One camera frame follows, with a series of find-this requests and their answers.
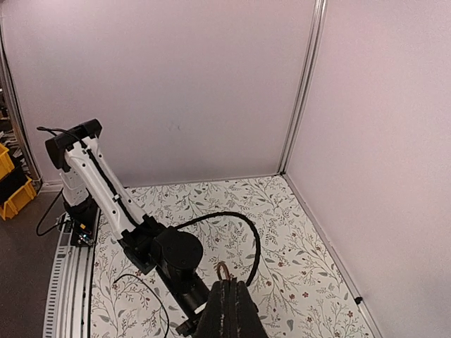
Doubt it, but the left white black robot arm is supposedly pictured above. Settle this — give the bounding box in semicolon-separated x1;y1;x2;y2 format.
45;119;266;337

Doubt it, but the aluminium front rail frame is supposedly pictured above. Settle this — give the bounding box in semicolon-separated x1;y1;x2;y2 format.
42;213;95;338

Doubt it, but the floral table mat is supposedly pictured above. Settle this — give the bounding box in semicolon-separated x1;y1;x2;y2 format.
91;176;372;337

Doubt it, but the yellow storage bin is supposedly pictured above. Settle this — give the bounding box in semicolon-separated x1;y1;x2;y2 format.
0;144;37;220

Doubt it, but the brown cable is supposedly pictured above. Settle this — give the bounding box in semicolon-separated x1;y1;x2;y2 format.
215;262;237;282

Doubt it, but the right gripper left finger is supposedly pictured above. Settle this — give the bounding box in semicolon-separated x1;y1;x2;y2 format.
195;280;231;338

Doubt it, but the black cable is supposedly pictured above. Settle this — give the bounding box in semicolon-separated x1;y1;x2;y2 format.
113;274;171;338

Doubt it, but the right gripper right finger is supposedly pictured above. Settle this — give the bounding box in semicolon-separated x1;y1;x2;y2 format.
232;280;268;338

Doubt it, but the left aluminium corner post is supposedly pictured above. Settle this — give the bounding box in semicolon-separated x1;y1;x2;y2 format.
277;0;328;175

